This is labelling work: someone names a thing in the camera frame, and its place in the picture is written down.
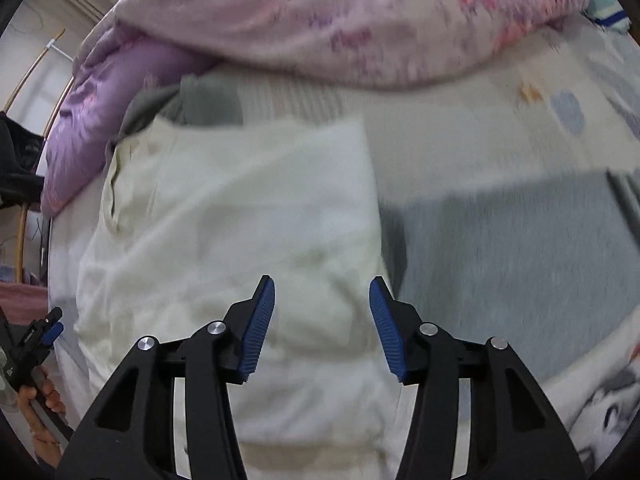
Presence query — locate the cream white garment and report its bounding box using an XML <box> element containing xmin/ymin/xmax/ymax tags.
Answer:
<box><xmin>75</xmin><ymin>115</ymin><xmax>406</xmax><ymax>480</ymax></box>

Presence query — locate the wooden clothes rack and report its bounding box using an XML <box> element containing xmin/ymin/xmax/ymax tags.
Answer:
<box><xmin>2</xmin><ymin>27</ymin><xmax>78</xmax><ymax>286</ymax></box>

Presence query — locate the purple floral quilt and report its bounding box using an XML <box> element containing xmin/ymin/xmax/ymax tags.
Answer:
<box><xmin>40</xmin><ymin>0</ymin><xmax>593</xmax><ymax>218</ymax></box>

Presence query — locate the blue striped pillow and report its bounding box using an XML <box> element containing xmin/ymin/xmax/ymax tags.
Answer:
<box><xmin>584</xmin><ymin>0</ymin><xmax>632</xmax><ymax>33</ymax></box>

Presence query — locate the person's left hand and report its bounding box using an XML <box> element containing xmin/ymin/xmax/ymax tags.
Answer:
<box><xmin>17</xmin><ymin>365</ymin><xmax>68</xmax><ymax>463</ymax></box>

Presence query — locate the grey zip hoodie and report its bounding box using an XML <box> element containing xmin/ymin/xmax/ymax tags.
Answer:
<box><xmin>107</xmin><ymin>75</ymin><xmax>636</xmax><ymax>381</ymax></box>

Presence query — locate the pale patterned bed sheet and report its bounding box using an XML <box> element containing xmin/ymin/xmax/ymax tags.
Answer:
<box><xmin>47</xmin><ymin>10</ymin><xmax>640</xmax><ymax>480</ymax></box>

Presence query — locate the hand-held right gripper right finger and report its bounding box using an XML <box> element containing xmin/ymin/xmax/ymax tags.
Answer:
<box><xmin>369</xmin><ymin>276</ymin><xmax>586</xmax><ymax>480</ymax></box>

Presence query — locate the dark hooded jacket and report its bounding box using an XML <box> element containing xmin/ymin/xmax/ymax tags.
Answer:
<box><xmin>0</xmin><ymin>111</ymin><xmax>47</xmax><ymax>211</ymax></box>

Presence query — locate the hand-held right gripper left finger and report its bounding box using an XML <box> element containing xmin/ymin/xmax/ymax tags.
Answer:
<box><xmin>55</xmin><ymin>275</ymin><xmax>277</xmax><ymax>480</ymax></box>

